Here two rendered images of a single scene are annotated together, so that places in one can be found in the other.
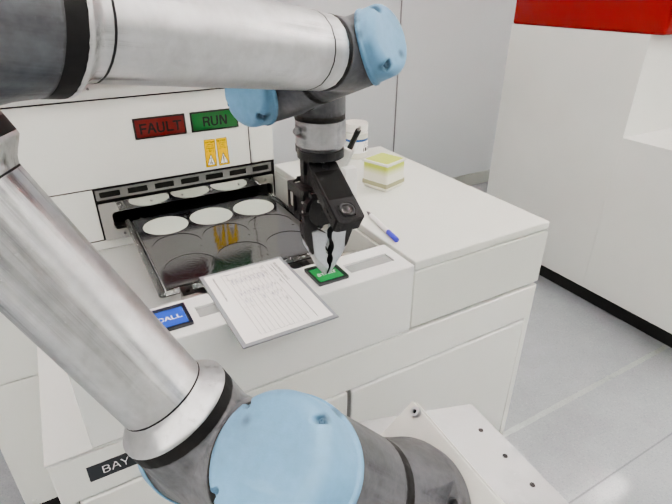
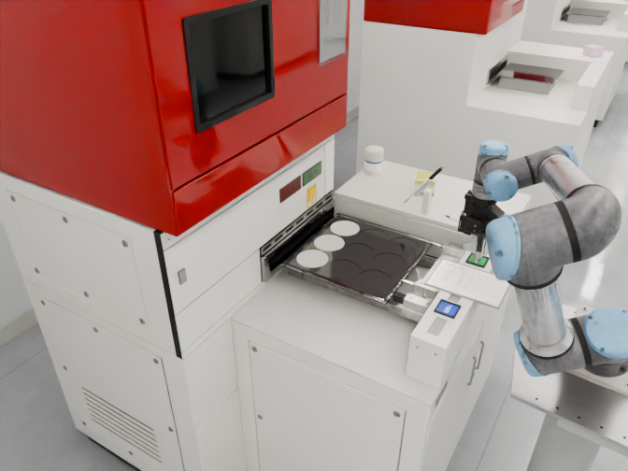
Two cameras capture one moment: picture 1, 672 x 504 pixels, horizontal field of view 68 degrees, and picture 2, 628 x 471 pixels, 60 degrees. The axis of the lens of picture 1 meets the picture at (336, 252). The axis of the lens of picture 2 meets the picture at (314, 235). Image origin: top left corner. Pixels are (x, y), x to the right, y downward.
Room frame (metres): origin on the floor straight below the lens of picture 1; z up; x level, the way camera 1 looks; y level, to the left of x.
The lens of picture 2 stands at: (-0.20, 1.09, 1.89)
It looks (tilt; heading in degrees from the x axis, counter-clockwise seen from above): 32 degrees down; 331
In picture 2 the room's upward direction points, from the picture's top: straight up
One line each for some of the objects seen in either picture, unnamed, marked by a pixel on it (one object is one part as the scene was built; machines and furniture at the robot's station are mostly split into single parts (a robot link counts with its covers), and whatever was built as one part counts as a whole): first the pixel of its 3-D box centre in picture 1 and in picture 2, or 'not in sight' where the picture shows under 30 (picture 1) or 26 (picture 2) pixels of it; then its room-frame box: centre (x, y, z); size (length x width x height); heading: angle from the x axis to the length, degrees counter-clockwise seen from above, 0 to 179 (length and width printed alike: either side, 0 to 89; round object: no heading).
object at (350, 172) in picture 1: (345, 172); (422, 193); (1.03, -0.02, 1.03); 0.06 x 0.04 x 0.13; 30
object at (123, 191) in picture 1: (189, 180); (299, 221); (1.19, 0.37, 0.96); 0.44 x 0.01 x 0.02; 120
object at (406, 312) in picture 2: not in sight; (436, 283); (0.79, 0.10, 0.87); 0.36 x 0.08 x 0.03; 120
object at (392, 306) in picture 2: not in sight; (356, 293); (0.90, 0.32, 0.84); 0.50 x 0.02 x 0.03; 30
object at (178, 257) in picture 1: (226, 233); (358, 252); (1.01, 0.25, 0.90); 0.34 x 0.34 x 0.01; 30
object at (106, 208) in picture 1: (193, 204); (301, 237); (1.18, 0.36, 0.89); 0.44 x 0.02 x 0.10; 120
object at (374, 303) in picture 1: (259, 331); (460, 302); (0.66, 0.13, 0.89); 0.55 x 0.09 x 0.14; 120
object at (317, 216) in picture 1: (318, 183); (478, 213); (0.74, 0.03, 1.12); 0.09 x 0.08 x 0.12; 30
